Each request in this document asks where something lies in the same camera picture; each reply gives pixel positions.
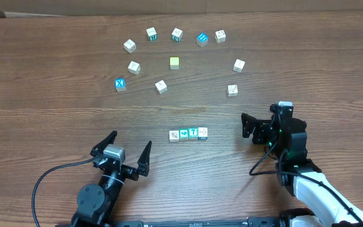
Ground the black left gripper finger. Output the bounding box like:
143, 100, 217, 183
137, 141, 152, 177
90, 131, 117, 156

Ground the leaf drawing wooden block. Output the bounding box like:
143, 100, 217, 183
169, 130, 180, 143

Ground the wooden block blue side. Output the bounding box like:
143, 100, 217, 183
198, 127, 208, 140

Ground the green 4 wooden block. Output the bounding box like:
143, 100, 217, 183
179, 129, 189, 141

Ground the green 7 wooden block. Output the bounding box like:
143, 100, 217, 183
188, 127, 198, 140

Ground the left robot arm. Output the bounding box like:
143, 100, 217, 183
70, 131, 152, 227

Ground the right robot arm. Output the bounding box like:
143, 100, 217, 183
241, 113, 363, 226

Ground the wooden block lower right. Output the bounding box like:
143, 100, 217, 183
227, 84, 238, 97

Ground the blue X wooden block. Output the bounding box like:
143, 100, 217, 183
115, 78, 126, 91

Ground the wooden block far right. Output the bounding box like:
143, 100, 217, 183
233, 59, 245, 73

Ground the wooden block red drawing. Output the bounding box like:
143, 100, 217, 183
155, 80, 168, 94

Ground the wooden block left middle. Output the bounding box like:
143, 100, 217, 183
128, 61, 141, 74

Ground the wooden block drawing top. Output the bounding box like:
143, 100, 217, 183
215, 30, 226, 44

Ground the blue top wooden block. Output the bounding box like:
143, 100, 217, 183
197, 33, 209, 47

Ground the plain wooden block far left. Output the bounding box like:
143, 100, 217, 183
124, 39, 136, 54

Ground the yellow top wooden block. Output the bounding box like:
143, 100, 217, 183
170, 57, 180, 70

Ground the wooden block teal letter side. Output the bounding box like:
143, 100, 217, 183
171, 28, 183, 42

